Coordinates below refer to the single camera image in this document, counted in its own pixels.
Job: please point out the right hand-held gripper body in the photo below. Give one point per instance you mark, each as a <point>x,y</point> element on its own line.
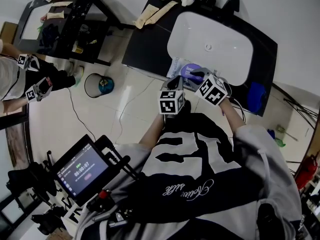
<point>213,90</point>

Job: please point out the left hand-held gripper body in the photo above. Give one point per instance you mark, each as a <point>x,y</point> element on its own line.
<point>171,102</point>

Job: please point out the white wet wipes pack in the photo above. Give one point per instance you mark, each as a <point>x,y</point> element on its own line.
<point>175,67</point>

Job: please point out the person's right forearm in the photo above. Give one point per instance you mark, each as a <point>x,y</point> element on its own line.
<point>232,116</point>

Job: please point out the person's left forearm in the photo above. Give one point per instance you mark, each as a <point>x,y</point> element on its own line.
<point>153,131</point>

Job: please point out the black vanity counter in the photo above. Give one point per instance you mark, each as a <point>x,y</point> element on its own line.
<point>147,49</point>

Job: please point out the white sink basin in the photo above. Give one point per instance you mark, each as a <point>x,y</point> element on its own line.
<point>215,34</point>

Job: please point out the blue cloth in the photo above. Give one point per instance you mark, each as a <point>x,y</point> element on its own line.
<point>256,97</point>

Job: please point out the person's black grey shirt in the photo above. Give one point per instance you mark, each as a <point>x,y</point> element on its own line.
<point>200,184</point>

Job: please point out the black tripod stand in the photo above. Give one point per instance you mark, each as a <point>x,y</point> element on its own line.
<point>300,110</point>

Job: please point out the yellow cup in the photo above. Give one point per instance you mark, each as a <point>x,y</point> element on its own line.
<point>78,49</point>

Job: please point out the black sink table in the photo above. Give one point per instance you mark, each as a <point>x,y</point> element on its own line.
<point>72,26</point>

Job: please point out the black monitor screen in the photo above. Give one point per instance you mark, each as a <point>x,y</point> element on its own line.
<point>82,170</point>

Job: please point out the red fire extinguisher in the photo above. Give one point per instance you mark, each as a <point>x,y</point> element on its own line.
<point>308,171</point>

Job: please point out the white black printed board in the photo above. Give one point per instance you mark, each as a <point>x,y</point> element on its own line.
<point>72,215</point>

